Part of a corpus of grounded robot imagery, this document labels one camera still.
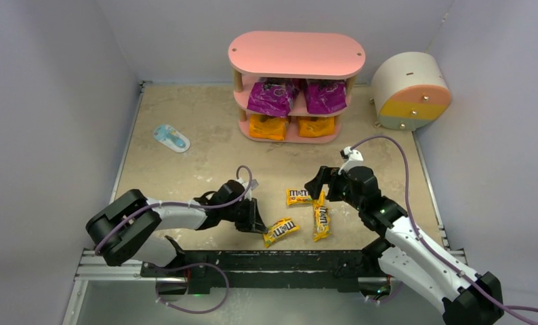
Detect yellow m&m bag vertical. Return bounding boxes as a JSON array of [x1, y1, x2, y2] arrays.
[[312, 199, 331, 242]]

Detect yellow m&m bag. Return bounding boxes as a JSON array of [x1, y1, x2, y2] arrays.
[[286, 189, 314, 207], [263, 217, 300, 248]]

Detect large orange gummy candy bag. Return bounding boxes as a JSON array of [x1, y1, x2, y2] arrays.
[[249, 114, 289, 141]]

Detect purple grape candy bag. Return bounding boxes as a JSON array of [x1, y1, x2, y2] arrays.
[[247, 77, 300, 118], [303, 79, 347, 114]]

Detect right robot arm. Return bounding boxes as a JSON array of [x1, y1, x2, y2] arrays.
[[304, 166, 504, 324]]

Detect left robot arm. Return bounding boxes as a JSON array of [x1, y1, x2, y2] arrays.
[[85, 179, 268, 267]]

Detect pink three-tier shelf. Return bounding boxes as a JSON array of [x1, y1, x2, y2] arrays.
[[228, 31, 366, 137]]

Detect blue white blister pack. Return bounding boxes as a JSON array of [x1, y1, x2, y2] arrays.
[[153, 124, 190, 153]]

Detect round cream drawer cabinet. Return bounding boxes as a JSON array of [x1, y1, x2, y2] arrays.
[[371, 51, 452, 131]]

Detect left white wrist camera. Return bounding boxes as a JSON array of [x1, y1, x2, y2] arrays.
[[237, 177, 259, 195]]

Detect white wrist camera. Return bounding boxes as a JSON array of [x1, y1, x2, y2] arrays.
[[237, 177, 259, 195], [338, 146, 364, 175]]

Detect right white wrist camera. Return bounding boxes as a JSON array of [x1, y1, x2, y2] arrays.
[[338, 146, 364, 175]]

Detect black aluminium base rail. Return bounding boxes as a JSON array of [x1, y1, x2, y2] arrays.
[[76, 250, 388, 295]]

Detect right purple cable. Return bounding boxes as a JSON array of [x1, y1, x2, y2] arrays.
[[350, 134, 538, 325]]

